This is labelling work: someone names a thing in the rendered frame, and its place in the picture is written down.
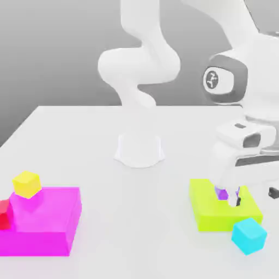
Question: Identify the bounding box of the large magenta box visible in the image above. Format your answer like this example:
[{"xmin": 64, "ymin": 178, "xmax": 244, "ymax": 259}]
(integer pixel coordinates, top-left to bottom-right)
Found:
[{"xmin": 0, "ymin": 186, "xmax": 83, "ymax": 257}]

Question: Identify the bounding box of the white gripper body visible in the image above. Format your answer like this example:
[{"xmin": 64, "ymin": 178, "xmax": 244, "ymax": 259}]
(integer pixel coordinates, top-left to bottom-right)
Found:
[{"xmin": 207, "ymin": 141, "xmax": 279, "ymax": 188}]

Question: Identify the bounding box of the small red cube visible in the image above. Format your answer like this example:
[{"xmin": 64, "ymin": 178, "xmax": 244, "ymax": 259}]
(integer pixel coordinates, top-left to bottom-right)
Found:
[{"xmin": 0, "ymin": 198, "xmax": 14, "ymax": 231}]

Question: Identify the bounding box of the small purple cube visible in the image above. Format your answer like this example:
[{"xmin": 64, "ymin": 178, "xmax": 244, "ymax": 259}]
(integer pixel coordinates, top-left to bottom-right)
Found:
[{"xmin": 214, "ymin": 185, "xmax": 230, "ymax": 201}]

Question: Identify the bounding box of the large lime green box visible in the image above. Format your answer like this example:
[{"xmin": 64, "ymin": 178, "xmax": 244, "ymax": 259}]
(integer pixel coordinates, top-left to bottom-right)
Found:
[{"xmin": 189, "ymin": 178, "xmax": 264, "ymax": 232}]

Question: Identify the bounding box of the small cyan cube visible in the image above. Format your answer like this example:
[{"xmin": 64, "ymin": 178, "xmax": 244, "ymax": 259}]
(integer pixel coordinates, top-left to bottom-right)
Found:
[{"xmin": 231, "ymin": 217, "xmax": 268, "ymax": 256}]

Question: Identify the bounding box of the small yellow cube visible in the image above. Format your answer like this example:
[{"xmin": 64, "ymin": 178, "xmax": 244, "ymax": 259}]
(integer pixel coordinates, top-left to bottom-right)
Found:
[{"xmin": 12, "ymin": 171, "xmax": 43, "ymax": 199}]

